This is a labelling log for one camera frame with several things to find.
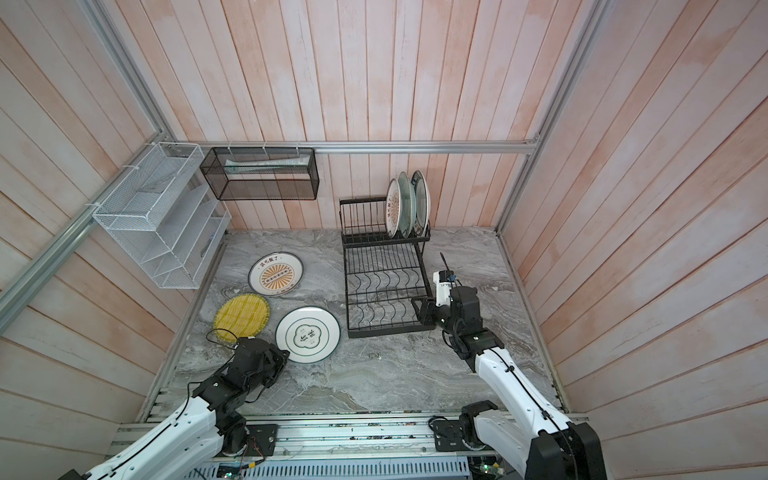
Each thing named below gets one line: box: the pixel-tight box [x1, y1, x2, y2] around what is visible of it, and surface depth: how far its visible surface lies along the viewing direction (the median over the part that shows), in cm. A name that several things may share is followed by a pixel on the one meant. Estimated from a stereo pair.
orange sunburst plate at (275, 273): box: [248, 251, 304, 296], surface depth 109 cm
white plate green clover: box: [275, 305, 341, 364], surface depth 92 cm
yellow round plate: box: [214, 293, 271, 342], surface depth 97 cm
